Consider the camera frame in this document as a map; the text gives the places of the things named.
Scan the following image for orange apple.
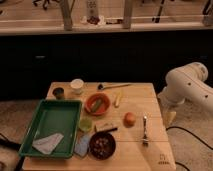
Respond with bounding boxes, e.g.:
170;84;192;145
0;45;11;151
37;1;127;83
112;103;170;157
124;112;136;127

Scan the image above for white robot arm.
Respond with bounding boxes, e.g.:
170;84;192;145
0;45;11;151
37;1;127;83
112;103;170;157
157;62;213;127

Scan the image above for green plastic tray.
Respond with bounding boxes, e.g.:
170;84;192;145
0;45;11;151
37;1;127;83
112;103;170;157
19;100;82;158

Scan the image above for white cloth in tray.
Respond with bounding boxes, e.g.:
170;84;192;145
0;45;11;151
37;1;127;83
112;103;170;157
32;133;63;155

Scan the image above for metal fork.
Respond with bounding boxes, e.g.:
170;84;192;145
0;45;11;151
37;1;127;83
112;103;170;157
143;116;149;146

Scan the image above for yellow banana piece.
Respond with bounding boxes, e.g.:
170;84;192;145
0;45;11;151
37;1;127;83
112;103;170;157
114;92;122;108

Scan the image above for orange bowl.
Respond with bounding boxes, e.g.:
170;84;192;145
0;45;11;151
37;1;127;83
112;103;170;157
84;93;111;116

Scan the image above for green cucumber piece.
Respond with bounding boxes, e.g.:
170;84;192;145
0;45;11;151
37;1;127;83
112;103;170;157
91;99;102;113

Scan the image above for dark plate with food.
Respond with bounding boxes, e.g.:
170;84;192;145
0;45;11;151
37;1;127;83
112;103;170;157
89;132;116;160

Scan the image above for small green cup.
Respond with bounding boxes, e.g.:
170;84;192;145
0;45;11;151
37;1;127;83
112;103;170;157
79;118;92;132

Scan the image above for blue sponge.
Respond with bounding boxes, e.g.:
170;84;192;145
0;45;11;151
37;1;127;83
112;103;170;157
74;134;90;157

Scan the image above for white paper cup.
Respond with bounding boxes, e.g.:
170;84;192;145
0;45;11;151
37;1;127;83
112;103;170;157
70;79;84;95

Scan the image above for dark small cup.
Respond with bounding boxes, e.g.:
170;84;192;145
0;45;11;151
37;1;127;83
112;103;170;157
52;87;65;100

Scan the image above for black cable on floor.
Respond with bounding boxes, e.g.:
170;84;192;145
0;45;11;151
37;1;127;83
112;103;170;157
165;125;213;151

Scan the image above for brush with black handle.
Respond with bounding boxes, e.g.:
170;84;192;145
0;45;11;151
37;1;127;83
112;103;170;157
95;123;118;132

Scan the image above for wooden handled black spoon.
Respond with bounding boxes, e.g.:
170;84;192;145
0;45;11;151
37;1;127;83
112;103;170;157
97;83;132;91

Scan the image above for wooden shelf frame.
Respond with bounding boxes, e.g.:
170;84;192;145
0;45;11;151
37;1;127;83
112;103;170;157
0;0;213;35

